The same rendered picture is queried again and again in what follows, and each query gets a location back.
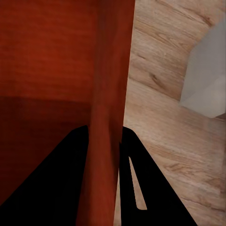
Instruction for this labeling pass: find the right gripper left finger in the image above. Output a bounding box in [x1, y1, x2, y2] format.
[0, 125, 89, 226]

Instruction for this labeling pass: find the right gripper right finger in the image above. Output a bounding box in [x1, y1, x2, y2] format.
[119, 127, 197, 226]

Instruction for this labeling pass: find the storage box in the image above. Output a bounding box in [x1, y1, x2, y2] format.
[0, 0, 136, 226]

